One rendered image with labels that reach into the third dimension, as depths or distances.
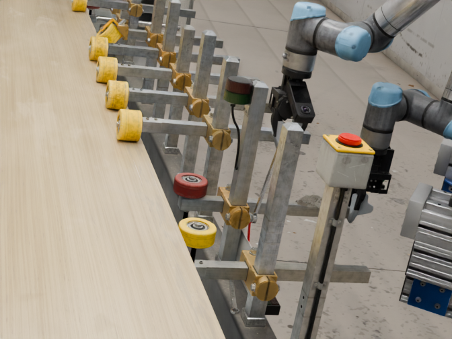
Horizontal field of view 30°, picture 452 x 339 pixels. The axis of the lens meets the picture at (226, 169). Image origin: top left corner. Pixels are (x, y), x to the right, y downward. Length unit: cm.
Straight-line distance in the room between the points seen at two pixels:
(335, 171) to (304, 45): 59
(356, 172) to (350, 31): 53
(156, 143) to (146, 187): 87
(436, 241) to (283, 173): 42
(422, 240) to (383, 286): 181
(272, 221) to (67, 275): 45
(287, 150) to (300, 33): 36
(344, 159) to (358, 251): 261
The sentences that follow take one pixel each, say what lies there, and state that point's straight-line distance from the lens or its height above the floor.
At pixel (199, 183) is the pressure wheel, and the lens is 198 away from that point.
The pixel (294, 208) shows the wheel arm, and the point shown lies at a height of 85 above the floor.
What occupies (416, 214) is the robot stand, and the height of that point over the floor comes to 96.
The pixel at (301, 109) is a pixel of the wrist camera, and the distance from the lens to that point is 192.
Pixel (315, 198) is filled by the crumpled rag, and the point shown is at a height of 87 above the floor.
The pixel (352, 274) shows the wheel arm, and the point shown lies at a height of 81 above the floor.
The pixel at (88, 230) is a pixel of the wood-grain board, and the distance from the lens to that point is 169.
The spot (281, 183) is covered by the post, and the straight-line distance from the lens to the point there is 171.
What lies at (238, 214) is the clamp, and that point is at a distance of 197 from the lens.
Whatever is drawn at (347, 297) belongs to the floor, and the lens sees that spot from 357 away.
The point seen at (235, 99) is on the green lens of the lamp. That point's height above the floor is 113.
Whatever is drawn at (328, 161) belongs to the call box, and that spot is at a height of 119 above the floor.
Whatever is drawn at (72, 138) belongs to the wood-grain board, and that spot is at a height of 90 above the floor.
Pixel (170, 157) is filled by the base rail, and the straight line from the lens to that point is 269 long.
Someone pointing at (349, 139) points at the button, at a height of 123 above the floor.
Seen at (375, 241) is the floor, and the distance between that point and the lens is 415.
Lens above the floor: 165
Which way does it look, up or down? 21 degrees down
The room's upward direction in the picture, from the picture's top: 10 degrees clockwise
